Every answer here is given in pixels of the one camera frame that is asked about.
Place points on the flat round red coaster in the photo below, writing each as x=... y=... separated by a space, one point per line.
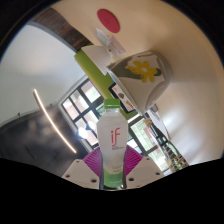
x=108 y=20

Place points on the green-capped white drink bottle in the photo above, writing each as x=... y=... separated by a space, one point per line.
x=111 y=133

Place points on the green upholstered bench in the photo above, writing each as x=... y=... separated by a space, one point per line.
x=96 y=75

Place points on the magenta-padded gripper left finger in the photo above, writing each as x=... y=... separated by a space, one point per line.
x=80 y=171

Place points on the long curved ceiling light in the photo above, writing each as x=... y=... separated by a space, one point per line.
x=50 y=120

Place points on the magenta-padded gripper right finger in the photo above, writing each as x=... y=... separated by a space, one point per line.
x=145 y=170

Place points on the black-framed window wall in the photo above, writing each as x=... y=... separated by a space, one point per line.
x=80 y=113

